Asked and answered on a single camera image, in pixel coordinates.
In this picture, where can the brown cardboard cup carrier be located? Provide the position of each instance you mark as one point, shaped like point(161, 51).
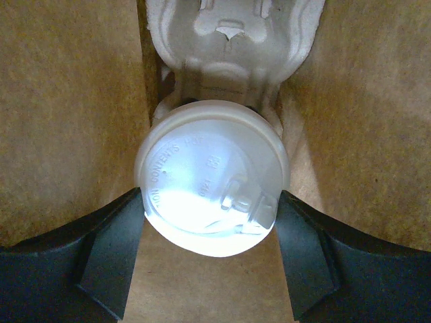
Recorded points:
point(236, 51)

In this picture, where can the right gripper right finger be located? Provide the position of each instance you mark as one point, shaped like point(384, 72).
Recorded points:
point(336, 273)

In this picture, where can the green paper bag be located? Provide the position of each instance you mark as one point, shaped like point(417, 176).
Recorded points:
point(78, 87)

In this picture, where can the white paper coffee cup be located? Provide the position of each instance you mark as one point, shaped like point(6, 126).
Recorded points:
point(212, 175)

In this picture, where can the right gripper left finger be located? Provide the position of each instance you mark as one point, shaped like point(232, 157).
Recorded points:
point(79, 272)

